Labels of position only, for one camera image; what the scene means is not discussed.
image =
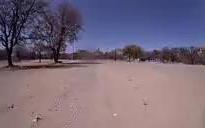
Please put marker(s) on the green leafy tree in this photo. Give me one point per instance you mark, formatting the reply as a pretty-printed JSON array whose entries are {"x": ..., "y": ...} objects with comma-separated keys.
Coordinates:
[{"x": 132, "y": 51}]

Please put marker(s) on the large bare tree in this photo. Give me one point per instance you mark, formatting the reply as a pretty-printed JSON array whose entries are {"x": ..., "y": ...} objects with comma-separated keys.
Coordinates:
[{"x": 9, "y": 30}]

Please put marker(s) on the row of distant trees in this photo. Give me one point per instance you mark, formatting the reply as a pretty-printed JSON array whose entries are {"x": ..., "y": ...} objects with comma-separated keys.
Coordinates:
[{"x": 176, "y": 55}]

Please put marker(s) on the thin dark pole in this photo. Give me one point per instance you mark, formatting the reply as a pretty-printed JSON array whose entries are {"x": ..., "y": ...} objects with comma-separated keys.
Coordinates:
[{"x": 115, "y": 55}]

